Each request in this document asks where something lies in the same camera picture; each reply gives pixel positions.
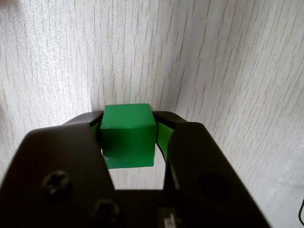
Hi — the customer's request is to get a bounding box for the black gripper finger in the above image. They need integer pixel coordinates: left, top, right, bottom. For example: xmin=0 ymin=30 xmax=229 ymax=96
xmin=0 ymin=110 xmax=122 ymax=228
xmin=153 ymin=111 xmax=272 ymax=228

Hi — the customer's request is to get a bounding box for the green wooden cube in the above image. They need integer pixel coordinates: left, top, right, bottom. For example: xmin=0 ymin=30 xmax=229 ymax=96
xmin=99 ymin=103 xmax=157 ymax=170

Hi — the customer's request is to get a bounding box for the long black power cable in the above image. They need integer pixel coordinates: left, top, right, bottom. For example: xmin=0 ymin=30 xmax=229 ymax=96
xmin=297 ymin=197 xmax=304 ymax=226

